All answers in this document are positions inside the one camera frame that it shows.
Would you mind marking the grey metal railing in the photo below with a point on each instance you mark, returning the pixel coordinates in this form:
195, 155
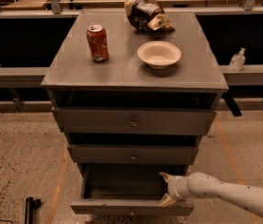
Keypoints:
33, 41

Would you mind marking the grey top drawer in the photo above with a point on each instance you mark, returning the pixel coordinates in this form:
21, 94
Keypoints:
134, 120

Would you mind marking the crumpled chip bag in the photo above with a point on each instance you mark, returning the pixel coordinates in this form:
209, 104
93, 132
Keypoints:
147, 15

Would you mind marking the red soda can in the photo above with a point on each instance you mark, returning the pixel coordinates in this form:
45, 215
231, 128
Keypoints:
97, 40

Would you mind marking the black floor post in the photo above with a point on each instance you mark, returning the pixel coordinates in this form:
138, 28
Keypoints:
30, 206

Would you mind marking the grey drawer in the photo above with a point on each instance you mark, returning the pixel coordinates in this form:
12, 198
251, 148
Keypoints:
167, 155
134, 120
127, 190

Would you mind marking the grey bottom drawer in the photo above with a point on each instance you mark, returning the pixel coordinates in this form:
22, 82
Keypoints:
127, 190

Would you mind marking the white paper bowl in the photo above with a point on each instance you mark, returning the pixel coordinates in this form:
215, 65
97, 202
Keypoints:
159, 54

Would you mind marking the grey middle drawer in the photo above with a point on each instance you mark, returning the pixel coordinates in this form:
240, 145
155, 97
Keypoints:
167, 155

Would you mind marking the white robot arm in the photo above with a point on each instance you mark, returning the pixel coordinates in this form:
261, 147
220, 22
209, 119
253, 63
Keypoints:
201, 185

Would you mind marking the grey wooden drawer cabinet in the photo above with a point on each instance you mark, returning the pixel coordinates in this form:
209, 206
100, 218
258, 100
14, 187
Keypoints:
74, 79

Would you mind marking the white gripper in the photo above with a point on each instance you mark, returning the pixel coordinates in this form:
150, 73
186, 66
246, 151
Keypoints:
173, 187

